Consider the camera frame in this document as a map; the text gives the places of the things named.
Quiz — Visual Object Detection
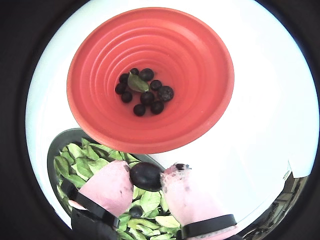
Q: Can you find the red collapsible cup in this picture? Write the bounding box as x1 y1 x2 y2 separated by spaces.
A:
66 6 235 155

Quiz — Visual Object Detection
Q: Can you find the green leaf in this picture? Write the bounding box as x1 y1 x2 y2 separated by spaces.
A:
53 156 71 177
139 191 162 214
87 157 110 175
127 71 150 93
66 142 85 159
70 157 94 180
154 214 181 229

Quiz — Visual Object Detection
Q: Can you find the pink padded gripper finger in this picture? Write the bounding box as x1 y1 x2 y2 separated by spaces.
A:
159 162 241 240
59 160 135 240

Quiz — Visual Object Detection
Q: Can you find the dark grey bowl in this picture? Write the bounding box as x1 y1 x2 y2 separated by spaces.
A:
46 128 166 218

